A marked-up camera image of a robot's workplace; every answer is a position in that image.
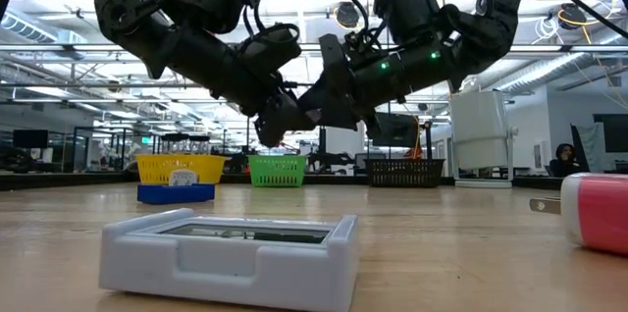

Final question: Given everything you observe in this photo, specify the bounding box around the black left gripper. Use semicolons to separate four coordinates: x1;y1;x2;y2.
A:
166;31;320;148

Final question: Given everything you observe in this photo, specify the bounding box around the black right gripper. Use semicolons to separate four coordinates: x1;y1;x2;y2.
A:
297;34;462;130

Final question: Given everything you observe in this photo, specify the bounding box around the blue digital thermometer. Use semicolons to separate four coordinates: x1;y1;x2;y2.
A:
136;182;217;207

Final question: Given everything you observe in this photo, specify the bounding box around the pink white USB charger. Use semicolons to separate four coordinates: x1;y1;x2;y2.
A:
528;172;628;257

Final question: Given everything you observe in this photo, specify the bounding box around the white structural column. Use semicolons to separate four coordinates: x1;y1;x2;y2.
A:
325;125;366;157

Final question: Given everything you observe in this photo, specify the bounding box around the green plastic basket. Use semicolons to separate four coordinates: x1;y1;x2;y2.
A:
247;154;309;189

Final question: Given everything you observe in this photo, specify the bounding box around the black monitor on stand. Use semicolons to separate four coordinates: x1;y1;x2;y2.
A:
367;113;422;150

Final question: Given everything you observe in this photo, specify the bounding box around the black plastic basket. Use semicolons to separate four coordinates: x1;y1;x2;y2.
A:
363;158;446;189

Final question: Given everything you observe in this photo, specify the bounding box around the blue white USB charger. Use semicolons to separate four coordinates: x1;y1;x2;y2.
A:
168;169;200;187

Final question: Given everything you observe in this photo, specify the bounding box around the yellow plastic basket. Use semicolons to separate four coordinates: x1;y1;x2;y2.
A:
135;154;228;186

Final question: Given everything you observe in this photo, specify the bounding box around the white plastic tray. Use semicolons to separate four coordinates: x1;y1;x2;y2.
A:
97;207;360;312

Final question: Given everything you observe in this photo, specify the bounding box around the person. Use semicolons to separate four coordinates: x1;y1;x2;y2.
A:
548;142;585;179

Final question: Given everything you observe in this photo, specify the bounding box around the long ceiling light bar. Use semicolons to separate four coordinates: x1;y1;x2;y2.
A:
0;42;628;55

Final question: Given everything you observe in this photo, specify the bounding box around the small black monitor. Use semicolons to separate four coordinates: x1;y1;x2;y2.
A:
12;129;50;150

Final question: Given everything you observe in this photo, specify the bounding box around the large black monitor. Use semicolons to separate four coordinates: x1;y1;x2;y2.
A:
592;114;628;155

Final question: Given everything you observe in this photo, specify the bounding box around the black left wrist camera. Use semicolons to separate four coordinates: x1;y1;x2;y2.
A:
237;24;303;78

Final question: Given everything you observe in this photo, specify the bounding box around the black ceiling cable reel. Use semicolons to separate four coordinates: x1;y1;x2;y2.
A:
557;1;589;27
335;1;361;29

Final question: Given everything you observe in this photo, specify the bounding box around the black aluminium table frame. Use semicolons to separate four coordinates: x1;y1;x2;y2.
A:
0;170;628;191

